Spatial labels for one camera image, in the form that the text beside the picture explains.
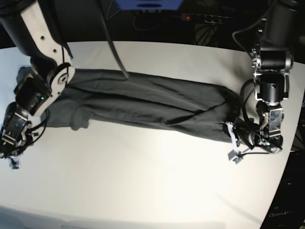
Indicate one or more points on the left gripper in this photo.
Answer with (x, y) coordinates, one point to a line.
(247, 137)

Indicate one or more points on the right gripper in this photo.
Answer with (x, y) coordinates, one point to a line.
(9, 148)

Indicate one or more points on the grey T-shirt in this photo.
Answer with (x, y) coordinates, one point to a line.
(148, 101)

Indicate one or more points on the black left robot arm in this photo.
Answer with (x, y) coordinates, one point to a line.
(272, 60)

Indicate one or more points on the black OpenArm labelled box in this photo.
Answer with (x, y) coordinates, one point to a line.
(287, 210)

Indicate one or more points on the black power strip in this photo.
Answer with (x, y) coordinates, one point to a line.
(206, 18)

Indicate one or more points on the blue plastic box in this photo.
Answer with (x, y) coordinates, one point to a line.
(149, 4)

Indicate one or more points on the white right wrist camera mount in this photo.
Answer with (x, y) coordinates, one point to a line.
(14, 162)

